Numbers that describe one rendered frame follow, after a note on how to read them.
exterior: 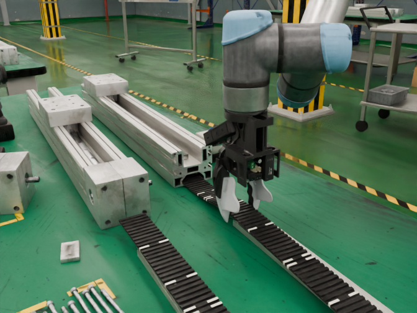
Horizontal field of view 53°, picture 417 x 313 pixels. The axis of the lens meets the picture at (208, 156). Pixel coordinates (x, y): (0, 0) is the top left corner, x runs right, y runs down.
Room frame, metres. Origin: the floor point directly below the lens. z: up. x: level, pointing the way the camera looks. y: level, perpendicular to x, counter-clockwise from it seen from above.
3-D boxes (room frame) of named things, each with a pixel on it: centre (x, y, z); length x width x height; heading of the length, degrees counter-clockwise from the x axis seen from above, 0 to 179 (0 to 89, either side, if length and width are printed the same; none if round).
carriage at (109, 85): (1.44, 0.35, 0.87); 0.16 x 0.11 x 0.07; 29
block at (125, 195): (0.74, 0.17, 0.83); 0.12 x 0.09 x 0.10; 119
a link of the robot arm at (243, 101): (0.68, -0.06, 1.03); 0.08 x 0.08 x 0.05
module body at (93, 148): (1.13, 0.40, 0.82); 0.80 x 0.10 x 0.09; 29
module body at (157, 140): (1.22, 0.23, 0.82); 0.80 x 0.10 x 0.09; 29
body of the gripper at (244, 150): (0.67, -0.07, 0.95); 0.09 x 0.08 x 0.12; 30
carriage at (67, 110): (1.13, 0.40, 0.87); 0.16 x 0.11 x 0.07; 29
